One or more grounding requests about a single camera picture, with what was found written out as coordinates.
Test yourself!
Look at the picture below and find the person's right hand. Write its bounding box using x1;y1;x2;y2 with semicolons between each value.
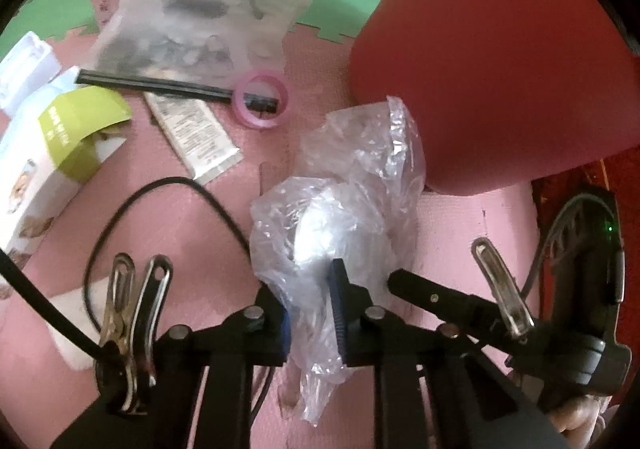
547;399;608;435

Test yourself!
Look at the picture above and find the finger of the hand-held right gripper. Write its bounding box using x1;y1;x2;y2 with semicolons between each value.
387;269;506;335

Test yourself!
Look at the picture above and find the white box with green end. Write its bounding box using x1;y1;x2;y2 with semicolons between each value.
0;86;133;270

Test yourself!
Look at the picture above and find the red bucket with green rim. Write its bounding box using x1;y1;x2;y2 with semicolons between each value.
347;0;640;194

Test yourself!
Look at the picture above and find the thin gripper wire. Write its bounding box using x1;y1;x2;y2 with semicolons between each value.
82;176;276;425

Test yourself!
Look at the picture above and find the thick black cable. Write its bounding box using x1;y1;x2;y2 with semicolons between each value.
522;194;608;300
0;249;108;362

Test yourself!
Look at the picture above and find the metal spring clip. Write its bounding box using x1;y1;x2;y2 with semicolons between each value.
471;238;535;339
97;253;173;415

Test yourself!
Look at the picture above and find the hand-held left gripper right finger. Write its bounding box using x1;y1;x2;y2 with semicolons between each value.
327;259;571;449

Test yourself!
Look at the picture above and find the clear zip bag with parts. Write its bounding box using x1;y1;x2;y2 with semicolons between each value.
75;0;313;104

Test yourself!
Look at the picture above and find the pink foam mat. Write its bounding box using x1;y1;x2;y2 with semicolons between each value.
0;19;546;449

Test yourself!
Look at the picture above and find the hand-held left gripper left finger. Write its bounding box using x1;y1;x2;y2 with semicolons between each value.
50;286;293;449

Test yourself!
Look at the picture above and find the pink tape ring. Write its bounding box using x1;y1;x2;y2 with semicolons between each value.
232;70;292;130

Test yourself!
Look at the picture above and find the white printed sachet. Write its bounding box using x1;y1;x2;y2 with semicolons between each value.
145;91;245;182

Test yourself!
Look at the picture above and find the white plastic tray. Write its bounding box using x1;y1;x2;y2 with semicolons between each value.
0;31;58;117

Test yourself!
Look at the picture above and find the clear plastic bag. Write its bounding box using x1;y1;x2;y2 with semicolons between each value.
249;96;428;427

